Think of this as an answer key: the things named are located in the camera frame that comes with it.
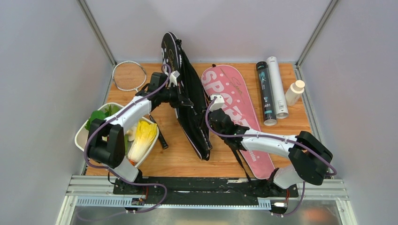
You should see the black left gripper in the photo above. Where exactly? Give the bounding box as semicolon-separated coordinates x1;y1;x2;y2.
159;83;192;108

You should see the black racket cover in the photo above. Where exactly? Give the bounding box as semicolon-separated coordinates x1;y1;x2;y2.
161;31;212;161

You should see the pink racket cover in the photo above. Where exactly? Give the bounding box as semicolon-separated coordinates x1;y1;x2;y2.
201;65;275;180

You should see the black shuttlecock tube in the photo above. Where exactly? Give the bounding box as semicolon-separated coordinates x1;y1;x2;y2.
256;61;277;126

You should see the white shuttlecock tube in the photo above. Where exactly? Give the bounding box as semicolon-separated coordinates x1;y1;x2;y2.
266;56;289;119

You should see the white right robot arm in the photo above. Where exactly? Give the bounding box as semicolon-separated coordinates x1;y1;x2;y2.
205;109;333;196

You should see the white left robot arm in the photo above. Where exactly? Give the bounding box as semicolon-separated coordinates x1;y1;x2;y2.
84;71;187;194

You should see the yellow white cabbage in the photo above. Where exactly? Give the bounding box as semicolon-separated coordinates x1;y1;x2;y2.
127;120;157;162

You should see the white silver racket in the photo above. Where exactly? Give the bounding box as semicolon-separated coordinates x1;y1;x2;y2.
112;60;152;151

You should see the small white mushroom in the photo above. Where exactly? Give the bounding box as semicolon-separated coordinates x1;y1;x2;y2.
126;126;137;142

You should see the green leafy vegetable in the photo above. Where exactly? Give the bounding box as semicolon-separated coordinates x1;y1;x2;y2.
105;105;121;117

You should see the green bok choy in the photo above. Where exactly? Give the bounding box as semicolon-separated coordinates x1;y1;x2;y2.
84;110;109;131

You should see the cream bottle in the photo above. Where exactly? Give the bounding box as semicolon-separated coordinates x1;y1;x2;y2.
285;80;306;106

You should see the white vegetable tray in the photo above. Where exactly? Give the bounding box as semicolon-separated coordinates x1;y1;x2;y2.
75;102;160;168

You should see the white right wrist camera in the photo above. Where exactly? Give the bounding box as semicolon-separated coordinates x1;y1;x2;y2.
209;94;225;112

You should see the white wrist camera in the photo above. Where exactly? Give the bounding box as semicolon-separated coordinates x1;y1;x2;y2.
168;71;180;88
209;94;225;112

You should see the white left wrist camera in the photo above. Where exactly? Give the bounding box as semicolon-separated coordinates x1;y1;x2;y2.
168;71;180;88

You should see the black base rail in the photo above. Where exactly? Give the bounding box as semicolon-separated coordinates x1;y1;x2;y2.
112;177;299;206

